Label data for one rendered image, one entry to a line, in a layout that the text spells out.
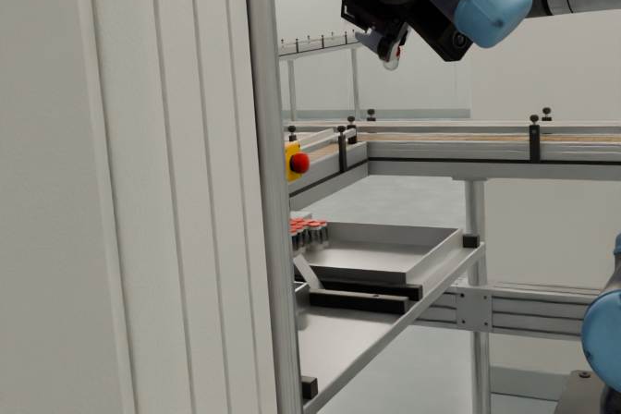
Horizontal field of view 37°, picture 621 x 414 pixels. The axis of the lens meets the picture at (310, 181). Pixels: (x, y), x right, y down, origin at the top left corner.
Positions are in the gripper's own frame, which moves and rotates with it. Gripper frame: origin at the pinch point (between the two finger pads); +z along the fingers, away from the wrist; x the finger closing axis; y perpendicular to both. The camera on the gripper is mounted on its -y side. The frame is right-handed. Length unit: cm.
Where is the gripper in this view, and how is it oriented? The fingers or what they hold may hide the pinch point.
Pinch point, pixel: (396, 50)
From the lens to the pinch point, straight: 129.3
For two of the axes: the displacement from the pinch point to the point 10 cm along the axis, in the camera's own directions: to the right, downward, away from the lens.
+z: 0.0, 2.8, 9.6
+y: -8.5, -5.1, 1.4
